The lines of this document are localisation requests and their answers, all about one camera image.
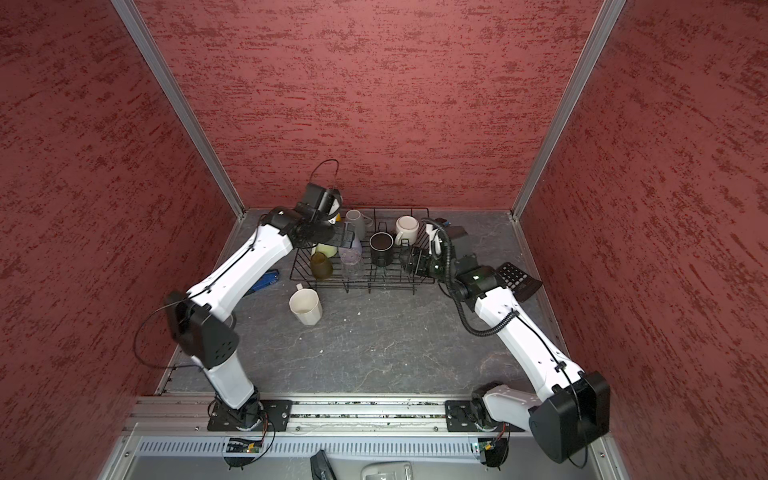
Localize red inside white mug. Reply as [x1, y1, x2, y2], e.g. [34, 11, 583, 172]
[395, 215, 420, 247]

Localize pale green mug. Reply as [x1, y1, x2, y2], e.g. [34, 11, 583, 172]
[312, 243, 338, 258]

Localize black mug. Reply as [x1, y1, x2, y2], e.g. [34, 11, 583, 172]
[369, 231, 394, 268]

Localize olive green glass cup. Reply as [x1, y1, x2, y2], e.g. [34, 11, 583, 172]
[310, 251, 333, 280]

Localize grey white mug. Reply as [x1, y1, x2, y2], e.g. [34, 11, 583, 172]
[345, 209, 367, 241]

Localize clear glass cup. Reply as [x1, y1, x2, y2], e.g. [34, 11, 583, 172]
[338, 238, 364, 283]

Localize lilac plastic cup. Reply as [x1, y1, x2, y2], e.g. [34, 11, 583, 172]
[341, 230, 362, 253]

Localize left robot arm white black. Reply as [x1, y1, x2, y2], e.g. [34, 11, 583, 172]
[156, 158, 346, 432]

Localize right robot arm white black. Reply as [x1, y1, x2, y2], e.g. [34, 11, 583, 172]
[403, 218, 611, 467]

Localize blue black tool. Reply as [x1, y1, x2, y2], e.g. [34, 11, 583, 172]
[246, 269, 280, 295]

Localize cream white mug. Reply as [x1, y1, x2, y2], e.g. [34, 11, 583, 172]
[289, 283, 323, 326]

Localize black calculator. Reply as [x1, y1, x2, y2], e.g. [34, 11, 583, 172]
[497, 262, 542, 302]

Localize grey device at bottom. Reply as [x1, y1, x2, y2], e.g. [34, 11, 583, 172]
[361, 462, 414, 480]

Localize black object at bottom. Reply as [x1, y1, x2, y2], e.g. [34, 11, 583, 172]
[310, 450, 337, 480]

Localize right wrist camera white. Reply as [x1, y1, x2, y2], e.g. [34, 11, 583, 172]
[425, 223, 443, 259]

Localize black wire dish rack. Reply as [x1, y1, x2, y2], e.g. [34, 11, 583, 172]
[290, 207, 435, 292]

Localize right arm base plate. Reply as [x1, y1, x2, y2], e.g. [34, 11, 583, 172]
[444, 399, 523, 434]

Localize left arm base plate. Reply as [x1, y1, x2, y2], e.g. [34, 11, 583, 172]
[207, 398, 293, 433]

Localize aluminium rail frame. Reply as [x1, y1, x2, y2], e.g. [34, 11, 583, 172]
[100, 394, 629, 479]

